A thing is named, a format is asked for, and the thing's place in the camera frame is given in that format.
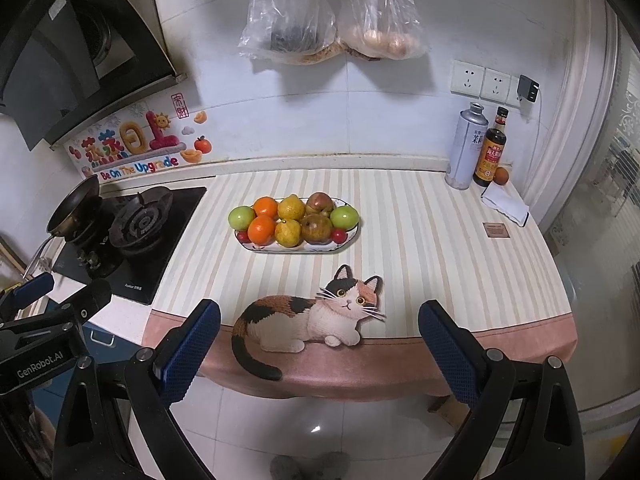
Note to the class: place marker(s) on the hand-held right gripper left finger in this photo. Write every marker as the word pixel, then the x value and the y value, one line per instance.
pixel 187 355

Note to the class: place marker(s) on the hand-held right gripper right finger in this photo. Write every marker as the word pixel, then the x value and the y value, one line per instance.
pixel 447 355

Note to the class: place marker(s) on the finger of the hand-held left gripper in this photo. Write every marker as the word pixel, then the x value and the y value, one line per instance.
pixel 32 285
pixel 85 297

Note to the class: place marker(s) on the orange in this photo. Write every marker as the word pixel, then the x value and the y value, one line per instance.
pixel 265 206
pixel 261 229

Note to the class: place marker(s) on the green apple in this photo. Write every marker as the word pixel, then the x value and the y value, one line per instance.
pixel 344 217
pixel 240 217

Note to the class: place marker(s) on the floral oval plate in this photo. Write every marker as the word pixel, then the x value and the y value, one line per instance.
pixel 300 249

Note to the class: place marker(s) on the yellow lemon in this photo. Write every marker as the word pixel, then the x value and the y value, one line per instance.
pixel 291 207
pixel 288 232

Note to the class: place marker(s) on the blue cabinet drawer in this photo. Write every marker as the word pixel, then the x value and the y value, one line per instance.
pixel 102 336

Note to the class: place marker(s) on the black gas stove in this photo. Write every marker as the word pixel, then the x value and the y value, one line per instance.
pixel 165 260

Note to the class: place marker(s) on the black frying pan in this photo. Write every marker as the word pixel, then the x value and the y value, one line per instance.
pixel 75 205

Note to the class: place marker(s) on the striped tablecloth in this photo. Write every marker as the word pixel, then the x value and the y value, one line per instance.
pixel 425 240

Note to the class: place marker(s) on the cat-shaped mat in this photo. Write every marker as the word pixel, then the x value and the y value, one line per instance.
pixel 300 320

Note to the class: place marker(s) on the brown square coaster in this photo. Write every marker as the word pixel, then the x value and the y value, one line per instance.
pixel 496 230

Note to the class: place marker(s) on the grey fluffy slipper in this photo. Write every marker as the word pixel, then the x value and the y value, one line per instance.
pixel 287 467

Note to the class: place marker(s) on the white folded cloth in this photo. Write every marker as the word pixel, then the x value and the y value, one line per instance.
pixel 505 202

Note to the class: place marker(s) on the brownish red apple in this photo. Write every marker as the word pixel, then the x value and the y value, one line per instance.
pixel 316 228

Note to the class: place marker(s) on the brown egg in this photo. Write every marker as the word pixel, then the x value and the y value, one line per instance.
pixel 501 175

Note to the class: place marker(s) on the dark soy sauce bottle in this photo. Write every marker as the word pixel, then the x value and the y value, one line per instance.
pixel 490 155

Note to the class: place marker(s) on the grey metal bottle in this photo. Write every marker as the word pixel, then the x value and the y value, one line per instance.
pixel 465 150

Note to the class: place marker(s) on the frosted glass door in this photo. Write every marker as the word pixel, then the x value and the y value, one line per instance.
pixel 600 200

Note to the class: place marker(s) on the black range hood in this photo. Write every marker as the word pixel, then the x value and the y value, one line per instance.
pixel 50 60

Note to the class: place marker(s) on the black charger plug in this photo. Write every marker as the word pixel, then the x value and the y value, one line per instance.
pixel 528 88

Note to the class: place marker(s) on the clear plastic bag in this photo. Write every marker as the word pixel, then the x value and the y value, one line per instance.
pixel 290 25
pixel 380 25

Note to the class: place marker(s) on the colourful letter wall sticker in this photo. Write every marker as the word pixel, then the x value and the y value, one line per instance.
pixel 125 145

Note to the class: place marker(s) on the orange ingot wall sticker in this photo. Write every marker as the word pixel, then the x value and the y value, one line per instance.
pixel 191 155

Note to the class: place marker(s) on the orange fruit wall sticker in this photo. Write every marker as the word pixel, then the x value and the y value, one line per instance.
pixel 203 144

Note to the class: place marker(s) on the red square wall sticker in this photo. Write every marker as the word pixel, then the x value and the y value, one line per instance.
pixel 178 105

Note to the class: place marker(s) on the orange slice wall sticker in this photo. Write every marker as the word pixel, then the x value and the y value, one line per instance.
pixel 200 117

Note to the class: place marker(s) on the white wall socket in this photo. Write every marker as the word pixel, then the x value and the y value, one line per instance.
pixel 495 84
pixel 467 77
pixel 513 94

